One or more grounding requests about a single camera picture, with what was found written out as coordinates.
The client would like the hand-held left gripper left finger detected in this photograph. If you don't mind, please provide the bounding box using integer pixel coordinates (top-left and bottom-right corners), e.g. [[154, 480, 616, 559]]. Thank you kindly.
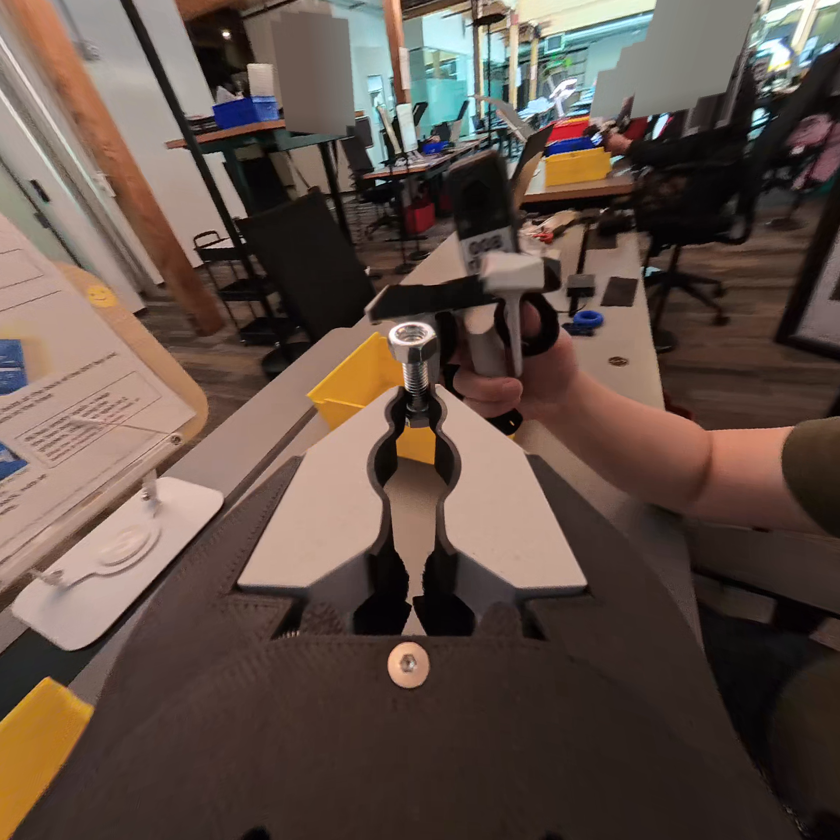
[[238, 386, 413, 634]]

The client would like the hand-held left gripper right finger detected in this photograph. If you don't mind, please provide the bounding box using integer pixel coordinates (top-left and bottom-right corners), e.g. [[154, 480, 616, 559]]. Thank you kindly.
[[413, 386, 587, 634]]

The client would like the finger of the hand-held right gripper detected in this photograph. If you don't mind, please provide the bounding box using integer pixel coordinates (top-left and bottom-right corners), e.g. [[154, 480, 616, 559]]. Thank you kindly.
[[481, 252, 563, 298], [364, 274, 503, 327]]

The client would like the steel hex nut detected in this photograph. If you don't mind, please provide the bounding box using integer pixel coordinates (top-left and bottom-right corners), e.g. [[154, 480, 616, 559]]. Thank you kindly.
[[387, 322, 438, 363]]

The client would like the steel hex bolt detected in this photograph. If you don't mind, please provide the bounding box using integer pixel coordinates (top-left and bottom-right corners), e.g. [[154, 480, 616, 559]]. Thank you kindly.
[[402, 357, 435, 431]]

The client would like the yellow plastic bin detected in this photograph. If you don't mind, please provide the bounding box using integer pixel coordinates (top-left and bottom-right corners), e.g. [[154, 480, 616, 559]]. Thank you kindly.
[[307, 331, 439, 467], [0, 677, 95, 840]]

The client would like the person's right forearm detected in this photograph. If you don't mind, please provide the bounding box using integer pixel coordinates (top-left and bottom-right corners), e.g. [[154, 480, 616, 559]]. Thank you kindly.
[[541, 367, 840, 539]]

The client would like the person's right hand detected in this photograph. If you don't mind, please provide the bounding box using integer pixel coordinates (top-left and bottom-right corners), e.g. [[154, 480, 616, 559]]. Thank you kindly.
[[449, 328, 581, 431]]

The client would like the tilted dark board on stand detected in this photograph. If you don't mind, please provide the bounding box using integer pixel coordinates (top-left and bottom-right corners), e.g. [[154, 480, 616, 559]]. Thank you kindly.
[[508, 125, 555, 214]]

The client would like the wooden top office desk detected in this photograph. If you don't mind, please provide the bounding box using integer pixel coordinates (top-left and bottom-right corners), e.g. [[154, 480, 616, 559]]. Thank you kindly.
[[524, 172, 637, 212]]

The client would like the small yellow storage bin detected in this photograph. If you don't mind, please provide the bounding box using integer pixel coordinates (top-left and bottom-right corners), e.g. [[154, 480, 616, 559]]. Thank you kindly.
[[543, 147, 613, 188]]

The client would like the black high-back chair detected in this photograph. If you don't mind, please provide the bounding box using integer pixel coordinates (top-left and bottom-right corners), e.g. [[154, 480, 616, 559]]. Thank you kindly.
[[235, 187, 379, 343]]

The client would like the white board stand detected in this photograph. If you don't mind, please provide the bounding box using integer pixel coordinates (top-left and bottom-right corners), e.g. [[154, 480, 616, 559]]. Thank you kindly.
[[12, 476, 225, 652]]

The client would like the black office chair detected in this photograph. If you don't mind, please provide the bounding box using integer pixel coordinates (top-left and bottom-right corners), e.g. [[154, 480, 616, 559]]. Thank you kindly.
[[630, 62, 840, 349]]

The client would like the black utility cart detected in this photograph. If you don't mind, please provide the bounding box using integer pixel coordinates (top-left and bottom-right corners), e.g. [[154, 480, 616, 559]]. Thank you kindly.
[[192, 230, 293, 347]]

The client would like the wooden top standing desk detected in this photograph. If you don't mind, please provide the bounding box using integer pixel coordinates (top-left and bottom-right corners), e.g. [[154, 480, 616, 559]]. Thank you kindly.
[[165, 118, 368, 245]]

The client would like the instruction sheet board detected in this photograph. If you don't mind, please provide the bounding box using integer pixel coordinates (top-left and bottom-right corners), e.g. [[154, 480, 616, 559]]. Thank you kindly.
[[0, 213, 210, 592]]

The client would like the black floor lamp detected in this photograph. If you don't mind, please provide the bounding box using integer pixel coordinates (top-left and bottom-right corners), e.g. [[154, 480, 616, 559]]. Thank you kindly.
[[121, 0, 311, 380]]

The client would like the framed marker sign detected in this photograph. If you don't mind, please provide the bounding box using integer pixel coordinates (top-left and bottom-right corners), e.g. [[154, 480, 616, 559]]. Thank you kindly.
[[774, 187, 840, 363]]

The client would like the wooden post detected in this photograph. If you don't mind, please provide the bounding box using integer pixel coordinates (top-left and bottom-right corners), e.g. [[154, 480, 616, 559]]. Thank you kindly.
[[13, 0, 225, 337]]

